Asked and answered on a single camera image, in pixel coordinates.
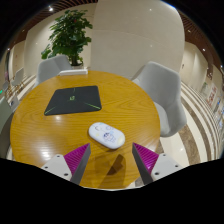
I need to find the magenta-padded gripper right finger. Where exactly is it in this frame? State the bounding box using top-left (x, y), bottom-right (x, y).
top-left (131, 142), bottom-right (184, 186)

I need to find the grey shell chair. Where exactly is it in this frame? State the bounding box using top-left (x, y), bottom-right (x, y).
top-left (131, 60), bottom-right (188, 138)
top-left (34, 54), bottom-right (73, 88)

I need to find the white chair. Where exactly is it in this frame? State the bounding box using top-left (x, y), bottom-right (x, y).
top-left (10, 67), bottom-right (25, 87)

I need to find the black square mouse pad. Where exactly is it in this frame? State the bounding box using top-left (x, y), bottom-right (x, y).
top-left (43, 85), bottom-right (103, 117)

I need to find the green potted plant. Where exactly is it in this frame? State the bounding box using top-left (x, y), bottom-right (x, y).
top-left (40, 9), bottom-right (94, 70)

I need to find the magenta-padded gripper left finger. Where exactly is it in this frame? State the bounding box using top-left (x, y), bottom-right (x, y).
top-left (40, 142), bottom-right (92, 186)

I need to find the white printed computer mouse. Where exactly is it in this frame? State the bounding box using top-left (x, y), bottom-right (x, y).
top-left (87, 121), bottom-right (126, 150)

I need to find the white power strip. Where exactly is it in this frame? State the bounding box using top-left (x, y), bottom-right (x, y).
top-left (58, 68), bottom-right (89, 77)

